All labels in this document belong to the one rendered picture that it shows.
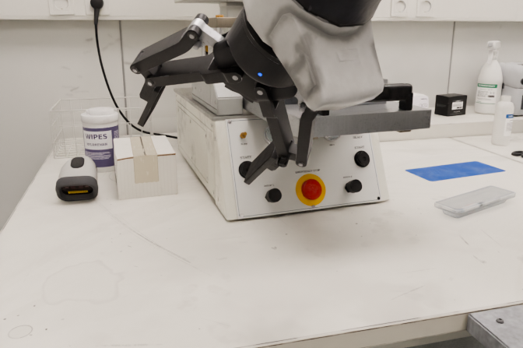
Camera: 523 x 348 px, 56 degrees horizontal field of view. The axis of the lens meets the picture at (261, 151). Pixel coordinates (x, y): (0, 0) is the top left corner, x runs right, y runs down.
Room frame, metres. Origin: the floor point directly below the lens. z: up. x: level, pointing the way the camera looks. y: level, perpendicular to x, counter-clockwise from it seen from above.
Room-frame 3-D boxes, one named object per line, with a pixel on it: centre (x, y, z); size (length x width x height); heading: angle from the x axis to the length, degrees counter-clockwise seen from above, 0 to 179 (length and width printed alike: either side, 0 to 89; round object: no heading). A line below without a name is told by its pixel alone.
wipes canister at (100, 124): (1.17, 0.39, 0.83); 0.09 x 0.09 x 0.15
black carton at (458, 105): (1.68, -0.66, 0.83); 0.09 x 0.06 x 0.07; 117
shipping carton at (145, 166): (1.04, 0.26, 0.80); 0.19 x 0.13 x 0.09; 15
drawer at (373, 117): (0.84, -0.11, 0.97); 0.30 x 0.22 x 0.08; 19
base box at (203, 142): (1.13, -0.03, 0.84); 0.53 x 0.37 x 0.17; 19
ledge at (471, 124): (1.68, -0.64, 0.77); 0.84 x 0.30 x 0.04; 105
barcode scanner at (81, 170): (1.00, 0.39, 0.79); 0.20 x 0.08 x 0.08; 15
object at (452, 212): (0.89, -0.42, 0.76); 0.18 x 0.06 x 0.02; 123
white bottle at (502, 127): (1.42, -0.72, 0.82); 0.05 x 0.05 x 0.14
